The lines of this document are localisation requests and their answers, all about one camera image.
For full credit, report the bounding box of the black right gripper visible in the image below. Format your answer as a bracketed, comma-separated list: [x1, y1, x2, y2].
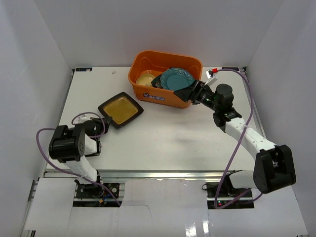
[173, 79, 220, 113]

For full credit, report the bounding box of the teal round scalloped plate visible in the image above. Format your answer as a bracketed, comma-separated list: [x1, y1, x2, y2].
[160, 68, 195, 91]

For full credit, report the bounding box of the amber square plate black rim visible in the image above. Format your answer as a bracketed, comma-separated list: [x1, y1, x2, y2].
[98, 92, 144, 129]

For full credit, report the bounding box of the black floral square plate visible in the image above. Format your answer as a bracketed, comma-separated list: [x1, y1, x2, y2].
[151, 75, 163, 89]

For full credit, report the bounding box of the small yellow square dish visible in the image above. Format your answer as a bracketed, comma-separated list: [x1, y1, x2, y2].
[136, 74, 156, 87]

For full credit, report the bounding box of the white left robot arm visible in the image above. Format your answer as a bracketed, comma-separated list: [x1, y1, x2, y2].
[49, 116, 112, 197]

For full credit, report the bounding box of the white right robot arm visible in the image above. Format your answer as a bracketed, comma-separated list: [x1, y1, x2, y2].
[173, 80, 296, 197]

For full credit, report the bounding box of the orange plastic bin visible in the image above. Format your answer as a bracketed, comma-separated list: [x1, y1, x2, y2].
[128, 50, 203, 108]

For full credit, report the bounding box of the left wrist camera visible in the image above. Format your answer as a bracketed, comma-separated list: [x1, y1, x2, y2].
[73, 114, 87, 124]

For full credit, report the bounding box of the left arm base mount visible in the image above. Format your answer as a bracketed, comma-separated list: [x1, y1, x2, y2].
[73, 180, 121, 207]

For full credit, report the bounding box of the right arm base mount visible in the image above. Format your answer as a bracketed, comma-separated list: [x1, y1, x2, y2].
[201, 177, 254, 210]

